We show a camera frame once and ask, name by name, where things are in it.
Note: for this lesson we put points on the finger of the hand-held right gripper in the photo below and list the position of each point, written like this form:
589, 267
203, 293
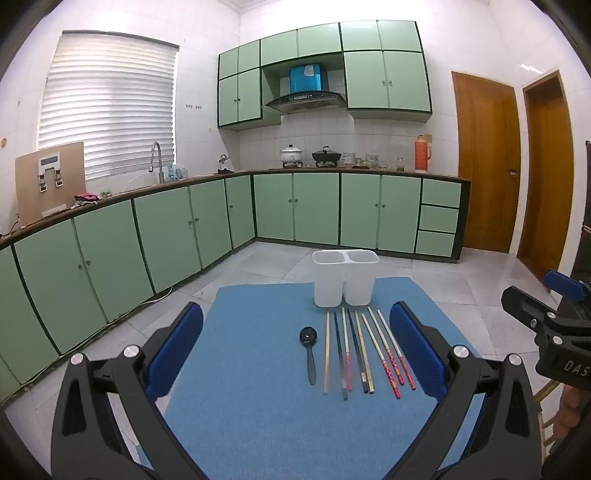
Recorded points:
524, 304
561, 282

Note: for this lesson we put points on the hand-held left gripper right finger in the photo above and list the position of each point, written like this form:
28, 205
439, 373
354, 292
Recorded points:
415, 350

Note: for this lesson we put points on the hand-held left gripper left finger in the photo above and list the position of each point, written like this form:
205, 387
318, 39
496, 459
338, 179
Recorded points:
178, 346

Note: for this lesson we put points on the plain wooden chopstick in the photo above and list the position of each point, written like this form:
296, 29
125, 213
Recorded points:
363, 353
326, 355

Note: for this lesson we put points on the dark blue chopstick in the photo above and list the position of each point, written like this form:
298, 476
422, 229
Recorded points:
356, 350
339, 350

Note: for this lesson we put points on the black spoon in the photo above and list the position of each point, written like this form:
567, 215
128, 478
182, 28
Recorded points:
311, 364

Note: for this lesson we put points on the white double utensil holder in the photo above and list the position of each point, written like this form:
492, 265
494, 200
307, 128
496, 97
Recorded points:
328, 281

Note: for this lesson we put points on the person's right hand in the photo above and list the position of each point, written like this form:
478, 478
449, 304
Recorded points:
567, 408

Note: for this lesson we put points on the blue table mat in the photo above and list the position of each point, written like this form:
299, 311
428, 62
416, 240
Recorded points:
258, 415

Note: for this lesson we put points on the plastic bottles by faucet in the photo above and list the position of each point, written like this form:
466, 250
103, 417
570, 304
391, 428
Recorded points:
178, 173

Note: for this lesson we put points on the green lower kitchen cabinets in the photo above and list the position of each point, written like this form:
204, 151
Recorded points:
318, 207

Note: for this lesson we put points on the pink cloth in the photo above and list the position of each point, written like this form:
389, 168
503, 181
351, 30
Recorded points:
87, 198

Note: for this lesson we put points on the metal kitchen faucet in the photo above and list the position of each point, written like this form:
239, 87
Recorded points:
160, 170

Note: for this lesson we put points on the orange thermos flask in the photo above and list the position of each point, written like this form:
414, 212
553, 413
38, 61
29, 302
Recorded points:
422, 157

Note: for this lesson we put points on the metal kettle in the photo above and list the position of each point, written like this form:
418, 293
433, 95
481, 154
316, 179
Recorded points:
224, 165

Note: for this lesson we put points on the patterned ceramic jar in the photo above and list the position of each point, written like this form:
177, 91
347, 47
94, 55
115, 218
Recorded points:
371, 160

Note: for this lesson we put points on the black wok with lid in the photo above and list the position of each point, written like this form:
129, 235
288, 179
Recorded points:
327, 157

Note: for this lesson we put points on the wooden board with clamps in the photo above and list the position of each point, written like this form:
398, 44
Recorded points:
27, 184

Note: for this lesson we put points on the white cooking pot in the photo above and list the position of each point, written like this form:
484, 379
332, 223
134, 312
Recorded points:
291, 154

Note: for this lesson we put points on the white window blind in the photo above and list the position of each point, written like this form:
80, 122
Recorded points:
106, 106

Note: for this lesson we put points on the black range hood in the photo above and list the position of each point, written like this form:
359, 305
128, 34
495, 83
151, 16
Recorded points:
304, 102

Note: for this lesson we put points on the blue hood chimney cover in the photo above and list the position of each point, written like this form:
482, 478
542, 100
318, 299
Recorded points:
305, 78

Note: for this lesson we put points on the green upper wall cabinets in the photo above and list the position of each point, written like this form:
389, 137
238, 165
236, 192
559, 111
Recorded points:
383, 78

